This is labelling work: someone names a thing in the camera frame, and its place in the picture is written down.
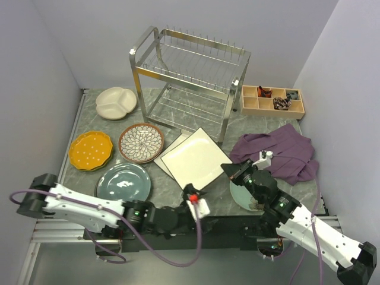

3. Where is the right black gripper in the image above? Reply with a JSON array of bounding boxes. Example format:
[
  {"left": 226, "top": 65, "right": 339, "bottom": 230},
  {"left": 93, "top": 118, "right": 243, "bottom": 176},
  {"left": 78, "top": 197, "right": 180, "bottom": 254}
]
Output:
[{"left": 220, "top": 158, "right": 265, "bottom": 204}]

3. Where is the white square plate black rim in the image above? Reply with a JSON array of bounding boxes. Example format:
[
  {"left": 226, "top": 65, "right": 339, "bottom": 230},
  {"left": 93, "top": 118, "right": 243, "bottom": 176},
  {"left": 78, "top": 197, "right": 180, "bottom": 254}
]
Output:
[{"left": 167, "top": 127, "right": 232, "bottom": 190}]

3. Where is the light green plate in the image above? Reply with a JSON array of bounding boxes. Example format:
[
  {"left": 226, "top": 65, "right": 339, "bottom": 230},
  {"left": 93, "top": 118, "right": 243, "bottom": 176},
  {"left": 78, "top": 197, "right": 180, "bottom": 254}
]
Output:
[{"left": 230, "top": 182, "right": 263, "bottom": 211}]

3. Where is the cream square plate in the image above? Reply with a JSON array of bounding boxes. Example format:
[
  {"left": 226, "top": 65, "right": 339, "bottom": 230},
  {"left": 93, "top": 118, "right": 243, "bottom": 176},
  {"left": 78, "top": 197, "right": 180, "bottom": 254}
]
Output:
[{"left": 153, "top": 133, "right": 190, "bottom": 179}]

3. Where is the dark teal round plate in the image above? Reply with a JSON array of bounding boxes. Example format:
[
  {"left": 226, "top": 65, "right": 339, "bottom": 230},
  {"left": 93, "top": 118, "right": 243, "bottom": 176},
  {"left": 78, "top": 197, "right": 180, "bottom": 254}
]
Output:
[{"left": 97, "top": 163, "right": 151, "bottom": 201}]

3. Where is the floral patterned plate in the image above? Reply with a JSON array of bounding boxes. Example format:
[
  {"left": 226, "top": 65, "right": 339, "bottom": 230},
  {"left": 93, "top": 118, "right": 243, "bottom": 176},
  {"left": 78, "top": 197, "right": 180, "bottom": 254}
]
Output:
[
  {"left": 118, "top": 123, "right": 164, "bottom": 164},
  {"left": 119, "top": 140, "right": 163, "bottom": 163}
]

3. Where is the orange dotted scalloped plate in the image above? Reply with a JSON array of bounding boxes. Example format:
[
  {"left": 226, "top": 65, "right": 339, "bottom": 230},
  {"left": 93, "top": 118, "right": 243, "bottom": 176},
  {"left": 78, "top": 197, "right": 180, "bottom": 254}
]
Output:
[{"left": 68, "top": 131, "right": 113, "bottom": 169}]

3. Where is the cream divided plate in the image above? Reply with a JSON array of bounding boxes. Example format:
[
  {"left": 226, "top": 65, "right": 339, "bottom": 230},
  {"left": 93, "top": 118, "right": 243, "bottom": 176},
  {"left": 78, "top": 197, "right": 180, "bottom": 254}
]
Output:
[{"left": 96, "top": 87, "right": 137, "bottom": 121}]

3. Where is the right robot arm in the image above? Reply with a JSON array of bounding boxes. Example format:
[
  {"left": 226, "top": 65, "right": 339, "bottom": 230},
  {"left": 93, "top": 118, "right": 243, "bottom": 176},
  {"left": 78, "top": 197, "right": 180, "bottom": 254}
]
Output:
[{"left": 221, "top": 160, "right": 377, "bottom": 284}]

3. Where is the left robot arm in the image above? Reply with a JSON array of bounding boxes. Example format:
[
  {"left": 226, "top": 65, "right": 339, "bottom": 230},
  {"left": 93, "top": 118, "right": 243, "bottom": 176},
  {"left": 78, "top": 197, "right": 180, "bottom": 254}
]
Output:
[{"left": 17, "top": 173, "right": 210, "bottom": 239}]

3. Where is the steel dish rack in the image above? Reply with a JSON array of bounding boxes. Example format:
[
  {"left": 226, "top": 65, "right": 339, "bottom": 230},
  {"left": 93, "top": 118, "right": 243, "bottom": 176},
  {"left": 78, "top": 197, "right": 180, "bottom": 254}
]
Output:
[{"left": 129, "top": 26, "right": 251, "bottom": 145}]

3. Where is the black base beam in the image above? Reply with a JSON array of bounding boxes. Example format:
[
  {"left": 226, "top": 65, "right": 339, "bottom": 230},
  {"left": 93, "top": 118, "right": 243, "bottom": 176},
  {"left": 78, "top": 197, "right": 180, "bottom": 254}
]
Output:
[{"left": 83, "top": 216, "right": 292, "bottom": 258}]

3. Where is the purple cloth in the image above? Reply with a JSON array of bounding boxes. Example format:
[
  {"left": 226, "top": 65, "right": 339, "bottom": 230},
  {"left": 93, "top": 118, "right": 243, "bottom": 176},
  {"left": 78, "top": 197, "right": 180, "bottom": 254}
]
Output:
[{"left": 230, "top": 123, "right": 319, "bottom": 185}]

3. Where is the wooden compartment tray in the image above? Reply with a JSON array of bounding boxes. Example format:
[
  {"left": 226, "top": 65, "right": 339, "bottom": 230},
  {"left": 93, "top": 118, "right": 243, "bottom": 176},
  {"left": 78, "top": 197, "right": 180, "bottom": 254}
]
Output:
[{"left": 240, "top": 85, "right": 305, "bottom": 120}]

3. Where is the patterned cloth item in tray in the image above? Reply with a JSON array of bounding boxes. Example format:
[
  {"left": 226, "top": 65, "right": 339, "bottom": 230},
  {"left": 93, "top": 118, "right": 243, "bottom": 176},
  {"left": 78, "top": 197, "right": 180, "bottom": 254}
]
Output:
[{"left": 273, "top": 97, "right": 292, "bottom": 110}]

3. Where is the orange black item in tray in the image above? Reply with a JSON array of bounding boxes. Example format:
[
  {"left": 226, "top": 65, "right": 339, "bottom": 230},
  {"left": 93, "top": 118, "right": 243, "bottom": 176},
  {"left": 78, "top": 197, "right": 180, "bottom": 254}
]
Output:
[{"left": 258, "top": 86, "right": 273, "bottom": 98}]

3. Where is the grey item in tray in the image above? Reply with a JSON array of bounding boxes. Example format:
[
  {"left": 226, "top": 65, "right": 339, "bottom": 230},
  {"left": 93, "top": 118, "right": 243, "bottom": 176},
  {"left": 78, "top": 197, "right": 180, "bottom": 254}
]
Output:
[{"left": 286, "top": 91, "right": 299, "bottom": 100}]

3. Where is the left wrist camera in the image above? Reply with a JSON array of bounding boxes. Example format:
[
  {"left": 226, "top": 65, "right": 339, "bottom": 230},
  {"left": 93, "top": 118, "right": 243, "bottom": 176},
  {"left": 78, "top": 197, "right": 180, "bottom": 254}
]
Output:
[{"left": 186, "top": 194, "right": 211, "bottom": 221}]

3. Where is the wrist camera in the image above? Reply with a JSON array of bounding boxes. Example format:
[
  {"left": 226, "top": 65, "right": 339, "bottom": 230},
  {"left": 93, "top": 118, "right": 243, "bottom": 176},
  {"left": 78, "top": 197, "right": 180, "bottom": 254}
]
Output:
[
  {"left": 186, "top": 194, "right": 211, "bottom": 221},
  {"left": 253, "top": 151, "right": 274, "bottom": 169}
]

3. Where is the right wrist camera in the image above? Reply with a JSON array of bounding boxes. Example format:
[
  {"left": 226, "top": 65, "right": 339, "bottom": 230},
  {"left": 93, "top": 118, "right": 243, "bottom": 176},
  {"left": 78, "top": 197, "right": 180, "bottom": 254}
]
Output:
[{"left": 253, "top": 151, "right": 274, "bottom": 169}]

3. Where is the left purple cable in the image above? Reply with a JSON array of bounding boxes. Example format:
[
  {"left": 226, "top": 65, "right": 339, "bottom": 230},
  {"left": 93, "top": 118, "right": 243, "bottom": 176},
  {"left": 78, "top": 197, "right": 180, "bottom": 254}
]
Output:
[{"left": 8, "top": 189, "right": 204, "bottom": 268}]

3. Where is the aluminium rail frame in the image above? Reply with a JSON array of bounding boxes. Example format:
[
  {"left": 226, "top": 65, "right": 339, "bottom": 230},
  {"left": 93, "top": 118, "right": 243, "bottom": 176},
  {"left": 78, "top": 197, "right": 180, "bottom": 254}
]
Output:
[{"left": 16, "top": 88, "right": 342, "bottom": 285}]

